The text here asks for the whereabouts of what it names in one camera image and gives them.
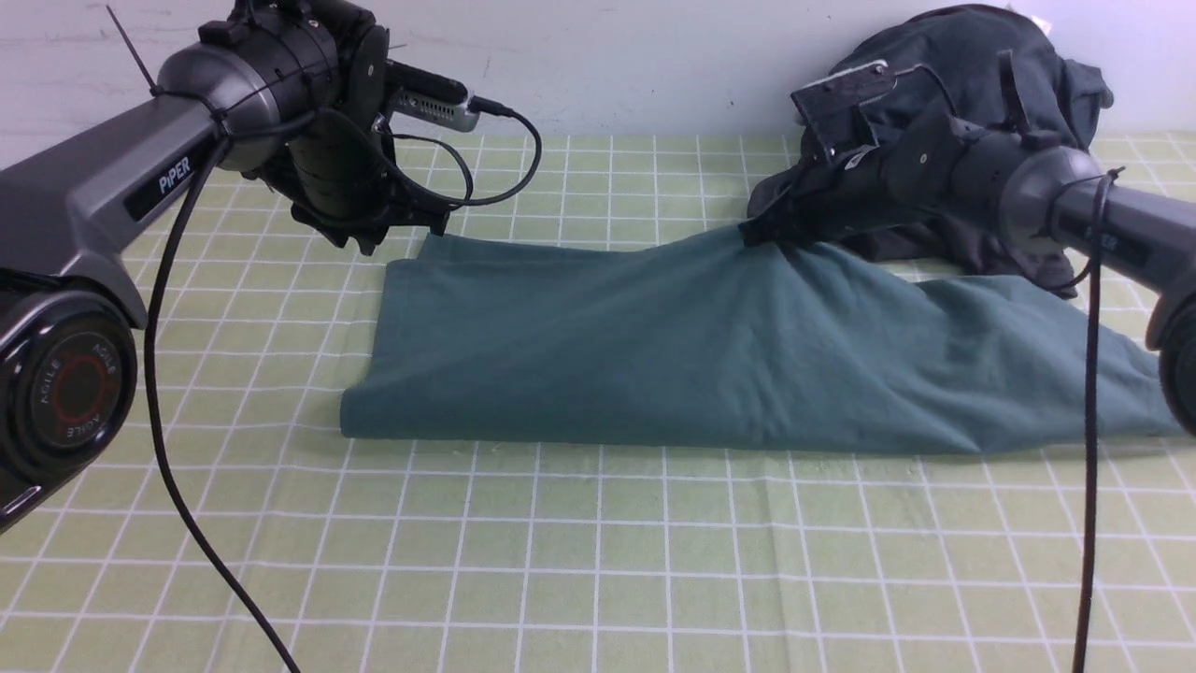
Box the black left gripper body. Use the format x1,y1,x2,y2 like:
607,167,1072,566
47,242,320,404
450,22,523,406
252,19,451,253

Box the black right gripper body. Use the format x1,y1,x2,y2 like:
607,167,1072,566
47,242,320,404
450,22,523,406
739,112,982,247

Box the green long-sleeved shirt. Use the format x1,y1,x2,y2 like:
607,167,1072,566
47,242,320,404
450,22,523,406
338,222,1189,457

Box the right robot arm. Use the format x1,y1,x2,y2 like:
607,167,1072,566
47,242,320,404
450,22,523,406
740,50,1195,426

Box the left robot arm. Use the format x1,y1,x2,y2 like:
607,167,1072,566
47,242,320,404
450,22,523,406
1,1,476,530

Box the dark brown crumpled garment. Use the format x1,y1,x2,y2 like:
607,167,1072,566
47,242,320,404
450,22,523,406
746,169,1079,300

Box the dark grey crumpled garment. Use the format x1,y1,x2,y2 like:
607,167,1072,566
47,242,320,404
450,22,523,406
832,4,1113,149

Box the green checkered tablecloth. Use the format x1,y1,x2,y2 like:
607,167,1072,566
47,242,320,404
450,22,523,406
1,136,1195,672

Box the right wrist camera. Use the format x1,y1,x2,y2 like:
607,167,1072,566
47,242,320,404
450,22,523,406
791,59,958,163

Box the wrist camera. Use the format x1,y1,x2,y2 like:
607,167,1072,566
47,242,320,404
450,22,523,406
382,61,514,133
791,59,958,163

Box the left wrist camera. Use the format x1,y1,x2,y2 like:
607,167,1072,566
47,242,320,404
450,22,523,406
382,61,514,133

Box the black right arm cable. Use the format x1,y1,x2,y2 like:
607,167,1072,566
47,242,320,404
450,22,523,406
1047,165,1125,673

